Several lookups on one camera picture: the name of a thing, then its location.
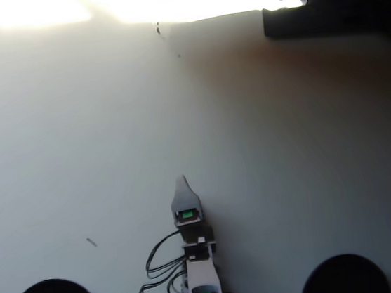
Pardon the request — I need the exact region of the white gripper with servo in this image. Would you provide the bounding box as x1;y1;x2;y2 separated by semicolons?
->
167;172;216;247

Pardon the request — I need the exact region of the black box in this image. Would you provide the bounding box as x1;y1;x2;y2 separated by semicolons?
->
260;0;391;46

